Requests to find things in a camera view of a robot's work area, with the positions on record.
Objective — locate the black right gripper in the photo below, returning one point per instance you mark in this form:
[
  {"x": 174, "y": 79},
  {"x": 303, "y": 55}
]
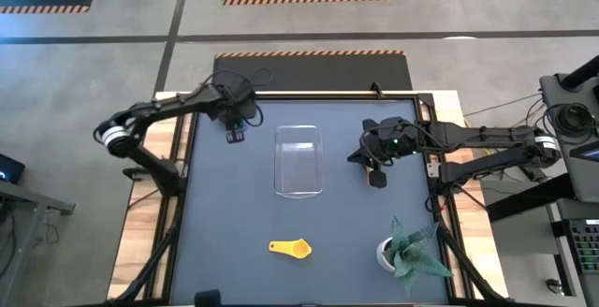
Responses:
[{"x": 398, "y": 138}]

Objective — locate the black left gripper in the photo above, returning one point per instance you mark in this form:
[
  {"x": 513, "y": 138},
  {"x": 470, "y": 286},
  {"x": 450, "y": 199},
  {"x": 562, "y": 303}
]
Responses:
[{"x": 234, "y": 101}]

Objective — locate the clear plastic basket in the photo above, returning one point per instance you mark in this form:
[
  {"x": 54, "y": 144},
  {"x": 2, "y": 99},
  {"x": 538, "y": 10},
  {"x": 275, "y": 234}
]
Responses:
[{"x": 298, "y": 162}]

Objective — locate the yellow measuring cup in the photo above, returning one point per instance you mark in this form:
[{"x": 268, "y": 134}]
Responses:
[{"x": 299, "y": 249}]

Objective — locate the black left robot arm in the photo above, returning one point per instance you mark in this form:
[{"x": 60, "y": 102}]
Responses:
[{"x": 164, "y": 106}]

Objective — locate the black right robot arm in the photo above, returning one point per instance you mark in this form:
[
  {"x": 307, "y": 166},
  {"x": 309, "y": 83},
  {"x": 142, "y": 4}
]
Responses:
[{"x": 468, "y": 134}]

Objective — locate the potted succulent in white pot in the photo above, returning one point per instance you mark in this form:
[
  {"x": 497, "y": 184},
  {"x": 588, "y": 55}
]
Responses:
[{"x": 412, "y": 255}]

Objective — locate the dark round object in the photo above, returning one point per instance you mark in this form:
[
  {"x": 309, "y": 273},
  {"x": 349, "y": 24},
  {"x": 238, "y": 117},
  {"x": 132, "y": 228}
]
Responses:
[{"x": 208, "y": 299}]

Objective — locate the black cart beam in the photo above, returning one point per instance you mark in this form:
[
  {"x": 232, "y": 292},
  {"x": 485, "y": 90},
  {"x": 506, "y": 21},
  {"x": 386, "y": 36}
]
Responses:
[{"x": 524, "y": 201}]

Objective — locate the dark tablet screen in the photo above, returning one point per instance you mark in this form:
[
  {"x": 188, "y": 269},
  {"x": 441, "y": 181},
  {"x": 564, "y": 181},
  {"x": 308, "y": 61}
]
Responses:
[{"x": 589, "y": 152}]

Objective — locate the grey desk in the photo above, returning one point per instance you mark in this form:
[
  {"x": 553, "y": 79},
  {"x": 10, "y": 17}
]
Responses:
[{"x": 18, "y": 199}]

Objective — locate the black device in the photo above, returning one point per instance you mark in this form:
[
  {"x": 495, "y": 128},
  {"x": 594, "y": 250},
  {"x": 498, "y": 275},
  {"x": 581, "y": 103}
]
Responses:
[{"x": 9, "y": 169}]

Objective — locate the black pole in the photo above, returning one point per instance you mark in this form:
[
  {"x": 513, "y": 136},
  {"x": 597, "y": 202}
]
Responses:
[{"x": 582, "y": 70}]

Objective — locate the small dark floor object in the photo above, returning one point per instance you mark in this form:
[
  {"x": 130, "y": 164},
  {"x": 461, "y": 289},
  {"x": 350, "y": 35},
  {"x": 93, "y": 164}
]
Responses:
[{"x": 554, "y": 286}]

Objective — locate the lit keypad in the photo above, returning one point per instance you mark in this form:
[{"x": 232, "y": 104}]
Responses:
[{"x": 585, "y": 246}]

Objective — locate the black frame clamp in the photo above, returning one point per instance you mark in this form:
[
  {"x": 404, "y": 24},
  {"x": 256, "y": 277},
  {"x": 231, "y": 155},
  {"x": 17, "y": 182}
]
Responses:
[{"x": 375, "y": 89}]

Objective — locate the black table frame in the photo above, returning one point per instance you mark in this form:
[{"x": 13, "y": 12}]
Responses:
[{"x": 427, "y": 103}]

